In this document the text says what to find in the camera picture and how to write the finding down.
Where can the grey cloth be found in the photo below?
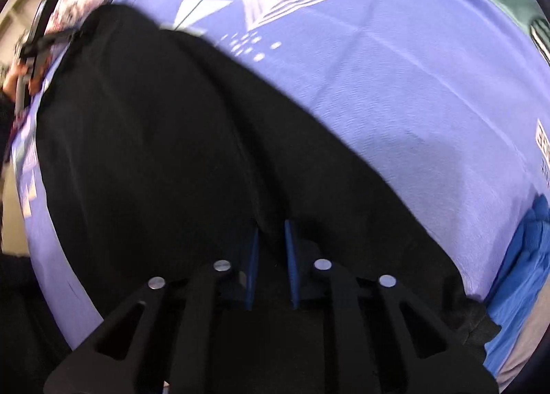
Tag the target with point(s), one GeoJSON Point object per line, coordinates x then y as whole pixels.
{"type": "Point", "coordinates": [522, 359]}

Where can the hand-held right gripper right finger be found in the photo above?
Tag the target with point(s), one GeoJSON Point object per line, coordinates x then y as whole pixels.
{"type": "Point", "coordinates": [292, 265]}

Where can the person's left forearm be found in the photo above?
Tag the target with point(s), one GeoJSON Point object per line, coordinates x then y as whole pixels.
{"type": "Point", "coordinates": [6, 119]}

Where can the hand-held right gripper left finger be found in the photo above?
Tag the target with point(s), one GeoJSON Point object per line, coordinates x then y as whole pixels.
{"type": "Point", "coordinates": [253, 265]}

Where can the person's left hand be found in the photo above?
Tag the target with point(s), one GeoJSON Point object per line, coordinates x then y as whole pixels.
{"type": "Point", "coordinates": [15, 78]}

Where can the black pants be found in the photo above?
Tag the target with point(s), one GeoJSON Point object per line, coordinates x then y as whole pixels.
{"type": "Point", "coordinates": [172, 140]}

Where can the purple printed bed sheet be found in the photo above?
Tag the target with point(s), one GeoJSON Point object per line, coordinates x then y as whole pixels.
{"type": "Point", "coordinates": [386, 97]}

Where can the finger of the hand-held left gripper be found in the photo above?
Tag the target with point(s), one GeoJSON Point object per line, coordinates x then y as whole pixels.
{"type": "Point", "coordinates": [64, 35]}

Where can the blue cloth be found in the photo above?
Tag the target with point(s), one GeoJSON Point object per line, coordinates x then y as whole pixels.
{"type": "Point", "coordinates": [520, 273]}

